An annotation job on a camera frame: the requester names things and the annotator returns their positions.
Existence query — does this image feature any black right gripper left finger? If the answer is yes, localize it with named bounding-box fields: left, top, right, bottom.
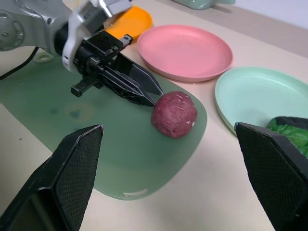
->
left=0, top=124, right=104, bottom=231

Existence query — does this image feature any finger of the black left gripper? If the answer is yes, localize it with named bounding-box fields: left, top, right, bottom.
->
left=113, top=52, right=165, bottom=97
left=95, top=68, right=156, bottom=107

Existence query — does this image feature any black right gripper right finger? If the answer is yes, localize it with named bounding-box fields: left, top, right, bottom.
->
left=234, top=122, right=308, bottom=231

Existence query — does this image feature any dark red round ball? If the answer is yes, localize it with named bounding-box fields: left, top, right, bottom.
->
left=151, top=90, right=198, bottom=139

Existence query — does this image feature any pink plastic plate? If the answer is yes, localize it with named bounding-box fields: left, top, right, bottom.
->
left=136, top=25, right=233, bottom=83

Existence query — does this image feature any orange plastic plate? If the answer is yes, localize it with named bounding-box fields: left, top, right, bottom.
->
left=105, top=5, right=154, bottom=43

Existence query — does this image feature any mint green plastic plate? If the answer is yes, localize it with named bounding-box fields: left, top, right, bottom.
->
left=215, top=67, right=308, bottom=137

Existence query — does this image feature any green leafy vegetable toy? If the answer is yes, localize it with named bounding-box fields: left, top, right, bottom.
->
left=266, top=116, right=308, bottom=159

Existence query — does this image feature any translucent green cutting board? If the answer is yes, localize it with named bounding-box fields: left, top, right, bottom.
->
left=0, top=51, right=208, bottom=201

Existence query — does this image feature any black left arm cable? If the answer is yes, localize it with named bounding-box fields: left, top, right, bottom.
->
left=0, top=46, right=39, bottom=80

